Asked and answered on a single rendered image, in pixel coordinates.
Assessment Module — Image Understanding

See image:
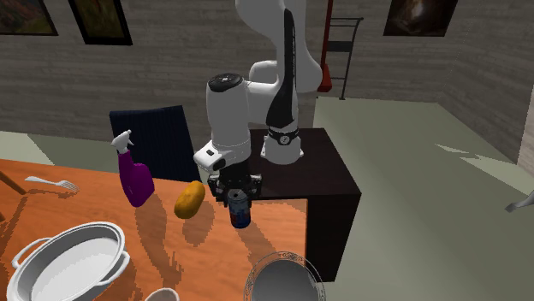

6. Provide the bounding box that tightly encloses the dark robot stand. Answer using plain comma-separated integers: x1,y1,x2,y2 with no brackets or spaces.
241,127,362,283

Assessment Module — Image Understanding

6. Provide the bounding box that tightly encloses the purple spray bottle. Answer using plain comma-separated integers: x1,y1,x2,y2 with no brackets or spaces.
110,129,156,209

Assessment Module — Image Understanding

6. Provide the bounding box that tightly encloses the blue drink can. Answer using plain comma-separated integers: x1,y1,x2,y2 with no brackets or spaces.
227,188,252,229

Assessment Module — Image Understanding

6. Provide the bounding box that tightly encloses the grey patterned plate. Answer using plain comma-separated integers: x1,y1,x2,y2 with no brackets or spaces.
243,251,327,301

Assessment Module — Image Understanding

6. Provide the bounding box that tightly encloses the red floor lamp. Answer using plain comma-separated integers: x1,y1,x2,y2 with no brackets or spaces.
317,0,335,93

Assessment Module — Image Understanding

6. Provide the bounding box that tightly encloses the black metal rack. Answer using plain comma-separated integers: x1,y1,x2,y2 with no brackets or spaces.
326,16,365,101

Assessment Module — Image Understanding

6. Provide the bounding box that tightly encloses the white two-handled pot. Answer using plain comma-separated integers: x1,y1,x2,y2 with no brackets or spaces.
6,221,131,301

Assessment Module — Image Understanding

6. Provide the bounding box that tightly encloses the silver fork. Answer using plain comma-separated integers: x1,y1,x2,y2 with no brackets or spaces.
24,175,80,193

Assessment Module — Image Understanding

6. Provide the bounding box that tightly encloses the grey pointed object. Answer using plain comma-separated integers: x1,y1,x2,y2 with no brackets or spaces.
504,189,534,214

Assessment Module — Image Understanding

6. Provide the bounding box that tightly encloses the black framed wall picture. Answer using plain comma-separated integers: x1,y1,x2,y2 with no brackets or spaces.
0,0,59,37
67,0,134,46
383,0,459,38

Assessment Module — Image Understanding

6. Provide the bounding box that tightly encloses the dark blue chair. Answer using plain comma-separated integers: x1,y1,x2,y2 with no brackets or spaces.
109,104,203,184

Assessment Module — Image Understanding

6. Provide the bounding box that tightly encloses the brown potato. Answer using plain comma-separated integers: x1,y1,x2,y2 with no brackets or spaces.
174,180,207,221

